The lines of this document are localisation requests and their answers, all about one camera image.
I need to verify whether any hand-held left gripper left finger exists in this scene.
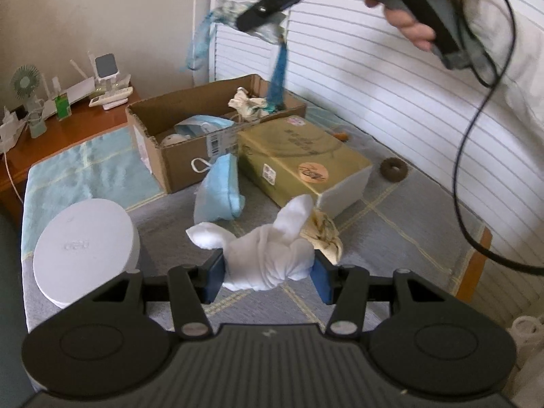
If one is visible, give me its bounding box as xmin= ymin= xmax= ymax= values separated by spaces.
xmin=68 ymin=249 xmax=225 ymax=340

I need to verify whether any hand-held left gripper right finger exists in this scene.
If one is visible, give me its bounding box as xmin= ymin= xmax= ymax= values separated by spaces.
xmin=310 ymin=259 xmax=472 ymax=337

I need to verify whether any light blue sachet with tassel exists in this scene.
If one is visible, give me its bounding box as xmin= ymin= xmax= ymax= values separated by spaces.
xmin=187 ymin=0 xmax=292 ymax=113

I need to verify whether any brown cardboard box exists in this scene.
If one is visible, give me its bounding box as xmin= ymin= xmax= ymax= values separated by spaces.
xmin=125 ymin=73 xmax=307 ymax=194

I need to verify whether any cream printed drawstring pouch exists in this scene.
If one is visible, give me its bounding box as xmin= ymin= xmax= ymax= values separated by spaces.
xmin=228 ymin=87 xmax=277 ymax=122

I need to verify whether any person's right forearm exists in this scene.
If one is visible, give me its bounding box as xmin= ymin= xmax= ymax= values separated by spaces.
xmin=446 ymin=0 xmax=544 ymax=149

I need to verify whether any person's right hand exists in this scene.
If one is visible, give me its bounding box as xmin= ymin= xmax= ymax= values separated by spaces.
xmin=364 ymin=0 xmax=453 ymax=52

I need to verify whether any cream knotted sachet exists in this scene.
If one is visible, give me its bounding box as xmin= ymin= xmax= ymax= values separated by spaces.
xmin=304 ymin=209 xmax=344 ymax=264

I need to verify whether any white louvered door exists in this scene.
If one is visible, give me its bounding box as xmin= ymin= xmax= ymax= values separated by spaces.
xmin=283 ymin=0 xmax=544 ymax=336
xmin=210 ymin=0 xmax=293 ymax=94

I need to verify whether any light blue face mask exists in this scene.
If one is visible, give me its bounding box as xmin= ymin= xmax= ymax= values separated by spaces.
xmin=190 ymin=153 xmax=247 ymax=224

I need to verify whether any brown hair scrunchie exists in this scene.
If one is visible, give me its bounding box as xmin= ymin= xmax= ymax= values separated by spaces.
xmin=379 ymin=158 xmax=409 ymax=181

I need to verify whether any yellow-green gift box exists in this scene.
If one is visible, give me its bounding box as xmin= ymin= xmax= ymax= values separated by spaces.
xmin=237 ymin=117 xmax=374 ymax=219

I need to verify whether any white remote control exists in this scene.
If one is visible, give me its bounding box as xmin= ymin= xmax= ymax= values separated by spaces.
xmin=88 ymin=87 xmax=128 ymax=106
xmin=102 ymin=93 xmax=134 ymax=110

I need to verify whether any wooden nightstand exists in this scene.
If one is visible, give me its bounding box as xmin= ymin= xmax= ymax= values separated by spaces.
xmin=0 ymin=89 xmax=143 ymax=222

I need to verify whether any white bundle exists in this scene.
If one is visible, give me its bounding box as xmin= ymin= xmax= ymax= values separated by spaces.
xmin=509 ymin=314 xmax=544 ymax=368

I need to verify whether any small green box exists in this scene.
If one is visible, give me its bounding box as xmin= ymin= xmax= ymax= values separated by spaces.
xmin=54 ymin=92 xmax=71 ymax=120

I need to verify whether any white router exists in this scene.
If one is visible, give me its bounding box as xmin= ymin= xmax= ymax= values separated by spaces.
xmin=64 ymin=51 xmax=98 ymax=105

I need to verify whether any small green desk fan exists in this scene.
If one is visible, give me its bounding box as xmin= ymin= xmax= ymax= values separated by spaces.
xmin=11 ymin=65 xmax=42 ymax=113

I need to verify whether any black cable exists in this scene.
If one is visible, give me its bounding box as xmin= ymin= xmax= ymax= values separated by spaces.
xmin=454 ymin=0 xmax=544 ymax=275

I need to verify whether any wooden table frame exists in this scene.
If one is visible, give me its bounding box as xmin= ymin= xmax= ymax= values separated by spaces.
xmin=454 ymin=225 xmax=494 ymax=302

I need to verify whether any white camera on stand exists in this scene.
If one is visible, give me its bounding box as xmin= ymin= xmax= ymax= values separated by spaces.
xmin=94 ymin=53 xmax=119 ymax=90

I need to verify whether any white cable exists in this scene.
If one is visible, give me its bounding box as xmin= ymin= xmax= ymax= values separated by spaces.
xmin=0 ymin=149 xmax=23 ymax=205

